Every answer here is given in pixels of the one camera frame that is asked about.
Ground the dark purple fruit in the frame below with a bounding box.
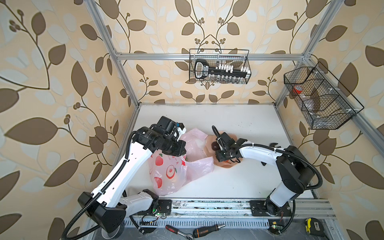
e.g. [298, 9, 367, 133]
[211, 142, 221, 151]

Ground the pink plastic bag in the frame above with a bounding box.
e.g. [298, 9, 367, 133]
[148, 128, 214, 196]

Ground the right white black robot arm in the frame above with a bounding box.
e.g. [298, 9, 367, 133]
[212, 126, 323, 216]

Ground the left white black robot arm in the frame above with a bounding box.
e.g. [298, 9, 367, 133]
[61, 116, 186, 240]

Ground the black socket tool set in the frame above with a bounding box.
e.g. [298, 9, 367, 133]
[193, 60, 251, 80]

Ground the black orange screwdriver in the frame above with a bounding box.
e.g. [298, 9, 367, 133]
[193, 224, 226, 238]

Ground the clear bottle with red cap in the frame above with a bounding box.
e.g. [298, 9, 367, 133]
[293, 85, 321, 119]

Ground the small green circuit board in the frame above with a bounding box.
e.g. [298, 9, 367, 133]
[268, 220, 285, 235]

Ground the yellow black tape measure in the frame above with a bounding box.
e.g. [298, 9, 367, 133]
[305, 218, 326, 237]

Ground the black tape roll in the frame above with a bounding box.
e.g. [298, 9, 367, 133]
[101, 224, 125, 240]

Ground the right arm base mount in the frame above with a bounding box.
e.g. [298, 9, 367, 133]
[249, 200, 292, 217]

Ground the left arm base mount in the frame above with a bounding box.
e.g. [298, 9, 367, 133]
[136, 199, 172, 216]

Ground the back black wire basket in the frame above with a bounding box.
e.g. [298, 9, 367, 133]
[189, 48, 252, 85]

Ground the black wire basket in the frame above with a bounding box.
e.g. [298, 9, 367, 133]
[284, 62, 364, 130]
[189, 48, 252, 85]

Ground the red handled ratchet wrench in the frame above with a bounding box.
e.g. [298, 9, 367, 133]
[166, 225, 194, 240]

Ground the right black wire basket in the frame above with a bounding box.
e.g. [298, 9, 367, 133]
[284, 62, 364, 130]

